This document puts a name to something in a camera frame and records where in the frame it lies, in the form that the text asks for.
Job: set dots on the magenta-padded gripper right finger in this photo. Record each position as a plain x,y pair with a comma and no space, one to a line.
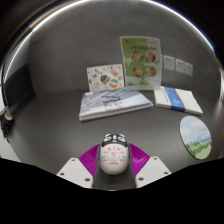
153,171

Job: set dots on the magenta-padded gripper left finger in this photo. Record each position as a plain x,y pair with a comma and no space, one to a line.
75,173

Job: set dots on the white panda-face computer mouse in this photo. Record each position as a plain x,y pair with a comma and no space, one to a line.
114,156

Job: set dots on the round landscape-print mouse pad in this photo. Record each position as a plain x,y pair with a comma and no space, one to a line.
196,136

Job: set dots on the white book with blue band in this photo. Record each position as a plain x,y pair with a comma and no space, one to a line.
178,100

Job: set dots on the grey striped book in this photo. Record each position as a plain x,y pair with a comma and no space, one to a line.
113,104

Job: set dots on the white colourful-print standing card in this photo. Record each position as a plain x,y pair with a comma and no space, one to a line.
105,78

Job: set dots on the green standing menu sign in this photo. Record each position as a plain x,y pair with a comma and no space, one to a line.
141,61

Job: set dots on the white ceiling light strip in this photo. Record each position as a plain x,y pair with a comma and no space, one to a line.
83,7

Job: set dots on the black flat wall panel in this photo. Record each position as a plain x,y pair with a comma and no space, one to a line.
18,88

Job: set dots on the white wall sockets group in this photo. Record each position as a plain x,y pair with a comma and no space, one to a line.
178,65

